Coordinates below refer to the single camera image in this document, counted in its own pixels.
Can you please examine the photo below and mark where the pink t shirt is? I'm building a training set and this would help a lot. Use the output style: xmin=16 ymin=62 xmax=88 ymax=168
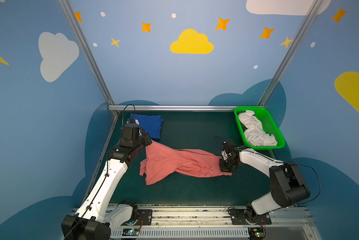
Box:
xmin=139 ymin=141 xmax=231 ymax=186

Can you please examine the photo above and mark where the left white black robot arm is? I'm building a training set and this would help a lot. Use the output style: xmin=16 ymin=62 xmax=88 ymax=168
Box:
xmin=61 ymin=119 xmax=152 ymax=240

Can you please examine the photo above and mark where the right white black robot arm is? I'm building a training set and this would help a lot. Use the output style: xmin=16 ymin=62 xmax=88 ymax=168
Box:
xmin=219 ymin=141 xmax=311 ymax=218

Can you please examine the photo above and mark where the folded blue t shirt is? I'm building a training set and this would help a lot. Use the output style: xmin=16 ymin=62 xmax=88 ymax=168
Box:
xmin=130 ymin=114 xmax=163 ymax=140

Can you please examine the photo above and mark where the white grey t shirt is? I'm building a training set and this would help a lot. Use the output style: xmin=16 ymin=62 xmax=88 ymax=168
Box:
xmin=238 ymin=110 xmax=278 ymax=147

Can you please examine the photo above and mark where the green plastic basket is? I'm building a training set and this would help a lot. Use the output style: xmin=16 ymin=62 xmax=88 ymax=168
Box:
xmin=234 ymin=106 xmax=285 ymax=151

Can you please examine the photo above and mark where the right circuit board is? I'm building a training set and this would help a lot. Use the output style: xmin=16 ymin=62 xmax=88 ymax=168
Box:
xmin=248 ymin=228 xmax=266 ymax=240

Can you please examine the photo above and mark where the left green circuit board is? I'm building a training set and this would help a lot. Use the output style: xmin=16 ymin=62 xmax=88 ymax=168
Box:
xmin=122 ymin=229 xmax=140 ymax=237

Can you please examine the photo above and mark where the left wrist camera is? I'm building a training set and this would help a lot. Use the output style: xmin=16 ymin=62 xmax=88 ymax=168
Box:
xmin=121 ymin=119 xmax=140 ymax=141

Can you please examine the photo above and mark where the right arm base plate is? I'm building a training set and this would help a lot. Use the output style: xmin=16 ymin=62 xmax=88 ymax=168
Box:
xmin=227 ymin=208 xmax=272 ymax=226

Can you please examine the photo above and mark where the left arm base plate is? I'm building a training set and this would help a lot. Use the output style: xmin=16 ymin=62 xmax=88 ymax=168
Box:
xmin=121 ymin=209 xmax=153 ymax=226

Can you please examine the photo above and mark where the aluminium rail base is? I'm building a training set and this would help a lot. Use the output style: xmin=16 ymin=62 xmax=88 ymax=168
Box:
xmin=110 ymin=205 xmax=321 ymax=240

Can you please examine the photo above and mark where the left aluminium frame post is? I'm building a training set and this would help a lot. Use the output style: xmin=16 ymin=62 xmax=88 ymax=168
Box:
xmin=58 ymin=0 xmax=114 ymax=105

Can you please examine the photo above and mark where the aluminium frame post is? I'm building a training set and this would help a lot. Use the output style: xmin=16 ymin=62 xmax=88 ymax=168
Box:
xmin=58 ymin=0 xmax=114 ymax=105
xmin=258 ymin=0 xmax=324 ymax=107

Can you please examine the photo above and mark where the right aluminium frame post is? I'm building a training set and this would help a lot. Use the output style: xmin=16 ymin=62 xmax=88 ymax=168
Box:
xmin=258 ymin=0 xmax=324 ymax=107

